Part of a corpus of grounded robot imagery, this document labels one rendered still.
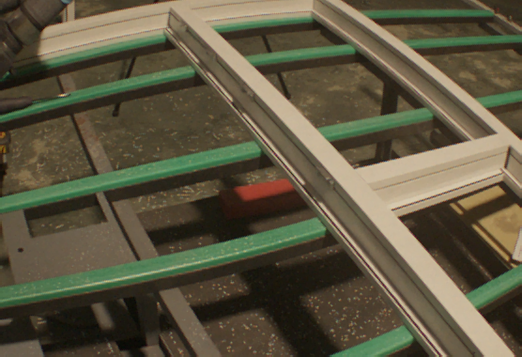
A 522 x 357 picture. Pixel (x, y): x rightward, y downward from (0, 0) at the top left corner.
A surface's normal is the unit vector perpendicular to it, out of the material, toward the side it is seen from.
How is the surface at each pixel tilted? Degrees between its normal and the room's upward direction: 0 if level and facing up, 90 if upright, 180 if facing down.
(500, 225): 0
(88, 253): 0
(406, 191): 90
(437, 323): 90
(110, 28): 90
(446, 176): 90
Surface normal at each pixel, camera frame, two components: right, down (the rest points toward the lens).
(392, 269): -0.91, 0.18
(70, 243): 0.04, -0.84
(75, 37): 0.40, 0.51
